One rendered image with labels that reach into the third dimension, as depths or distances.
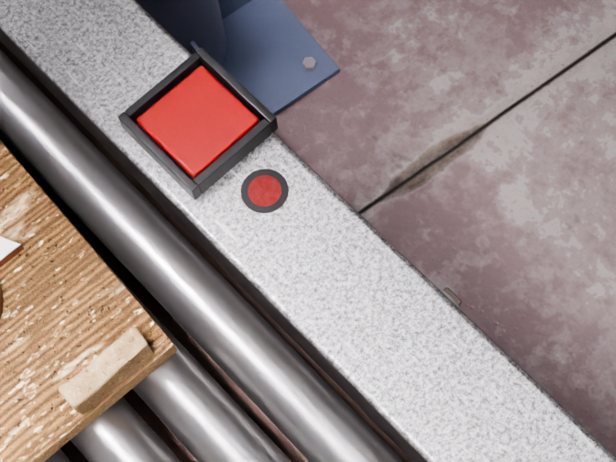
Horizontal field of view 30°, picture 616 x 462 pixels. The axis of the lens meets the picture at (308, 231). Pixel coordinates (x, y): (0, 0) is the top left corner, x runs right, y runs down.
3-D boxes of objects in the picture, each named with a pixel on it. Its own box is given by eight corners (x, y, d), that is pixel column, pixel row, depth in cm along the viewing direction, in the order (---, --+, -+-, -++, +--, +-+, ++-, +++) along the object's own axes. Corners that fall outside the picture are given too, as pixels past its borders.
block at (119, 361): (141, 335, 71) (133, 323, 68) (159, 356, 71) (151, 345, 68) (65, 397, 70) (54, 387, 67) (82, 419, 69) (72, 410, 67)
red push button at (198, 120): (203, 72, 80) (201, 62, 78) (262, 128, 78) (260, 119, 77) (137, 127, 78) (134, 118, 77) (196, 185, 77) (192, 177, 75)
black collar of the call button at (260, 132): (204, 58, 80) (201, 46, 78) (279, 128, 78) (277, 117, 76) (121, 127, 78) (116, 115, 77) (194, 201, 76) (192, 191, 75)
